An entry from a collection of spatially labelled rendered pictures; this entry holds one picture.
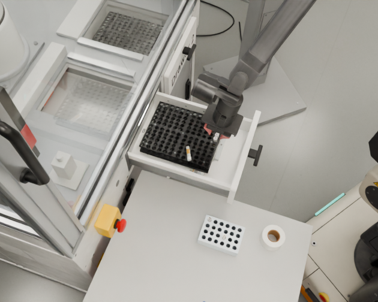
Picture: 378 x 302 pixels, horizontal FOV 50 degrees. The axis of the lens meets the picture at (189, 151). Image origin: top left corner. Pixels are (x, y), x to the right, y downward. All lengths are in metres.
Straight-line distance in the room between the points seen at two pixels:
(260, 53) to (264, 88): 1.52
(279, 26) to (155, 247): 0.72
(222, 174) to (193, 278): 0.32
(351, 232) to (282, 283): 0.72
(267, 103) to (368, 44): 0.88
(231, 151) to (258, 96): 1.17
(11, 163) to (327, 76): 2.27
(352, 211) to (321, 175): 0.42
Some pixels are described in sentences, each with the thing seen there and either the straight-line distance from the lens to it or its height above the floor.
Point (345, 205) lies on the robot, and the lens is 1.96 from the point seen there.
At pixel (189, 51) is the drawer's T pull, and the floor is 0.91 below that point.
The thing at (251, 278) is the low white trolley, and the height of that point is 0.76.
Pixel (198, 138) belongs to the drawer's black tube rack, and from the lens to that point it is 1.25.
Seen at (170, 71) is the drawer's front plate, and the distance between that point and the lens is 1.36.
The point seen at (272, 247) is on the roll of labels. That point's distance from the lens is 1.25.
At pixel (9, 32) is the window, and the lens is 0.62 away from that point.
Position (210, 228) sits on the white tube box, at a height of 0.80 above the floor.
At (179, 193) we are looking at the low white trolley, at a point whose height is 0.76.
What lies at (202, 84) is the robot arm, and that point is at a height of 1.18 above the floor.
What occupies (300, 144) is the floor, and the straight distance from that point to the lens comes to 2.37.
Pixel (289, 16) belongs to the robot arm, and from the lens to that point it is 0.96.
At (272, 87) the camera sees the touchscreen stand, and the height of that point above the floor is 0.04.
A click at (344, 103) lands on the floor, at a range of 2.62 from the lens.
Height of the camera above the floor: 1.98
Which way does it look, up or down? 62 degrees down
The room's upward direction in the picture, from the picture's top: 3 degrees clockwise
